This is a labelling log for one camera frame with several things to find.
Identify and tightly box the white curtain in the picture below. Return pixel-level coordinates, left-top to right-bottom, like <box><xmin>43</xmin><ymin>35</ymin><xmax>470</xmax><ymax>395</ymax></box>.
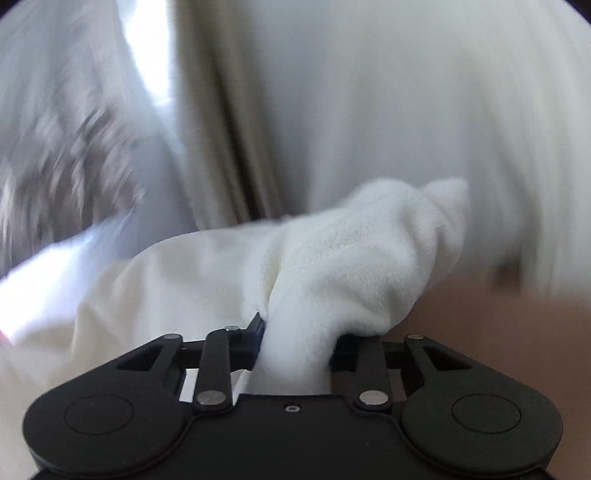
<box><xmin>175</xmin><ymin>0</ymin><xmax>287</xmax><ymax>229</ymax></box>

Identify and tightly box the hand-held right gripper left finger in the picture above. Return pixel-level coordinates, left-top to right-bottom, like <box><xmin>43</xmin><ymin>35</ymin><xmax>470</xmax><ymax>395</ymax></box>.
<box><xmin>115</xmin><ymin>313</ymin><xmax>267</xmax><ymax>412</ymax></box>

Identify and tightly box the white fleece garment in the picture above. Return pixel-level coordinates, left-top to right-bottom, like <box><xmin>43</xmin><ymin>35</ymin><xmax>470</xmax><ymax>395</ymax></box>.
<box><xmin>0</xmin><ymin>0</ymin><xmax>591</xmax><ymax>480</ymax></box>

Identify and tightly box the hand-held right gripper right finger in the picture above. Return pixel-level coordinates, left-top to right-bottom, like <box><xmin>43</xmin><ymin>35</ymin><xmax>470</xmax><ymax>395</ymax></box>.
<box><xmin>329</xmin><ymin>333</ymin><xmax>475</xmax><ymax>409</ymax></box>

